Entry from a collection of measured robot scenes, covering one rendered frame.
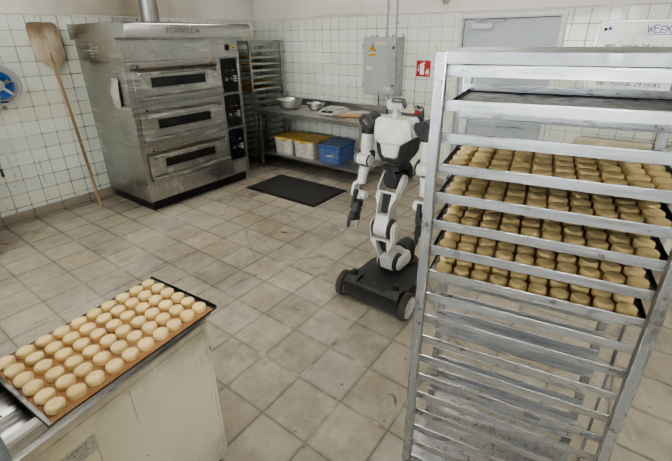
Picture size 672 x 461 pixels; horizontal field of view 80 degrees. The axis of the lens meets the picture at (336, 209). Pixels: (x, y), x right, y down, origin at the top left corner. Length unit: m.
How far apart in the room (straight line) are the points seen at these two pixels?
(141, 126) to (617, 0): 4.85
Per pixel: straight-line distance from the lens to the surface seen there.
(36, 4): 5.58
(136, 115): 4.82
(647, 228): 1.25
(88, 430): 1.57
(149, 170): 4.96
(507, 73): 1.14
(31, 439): 1.49
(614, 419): 1.55
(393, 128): 2.62
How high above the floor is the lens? 1.86
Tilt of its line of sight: 23 degrees down
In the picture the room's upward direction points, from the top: 1 degrees counter-clockwise
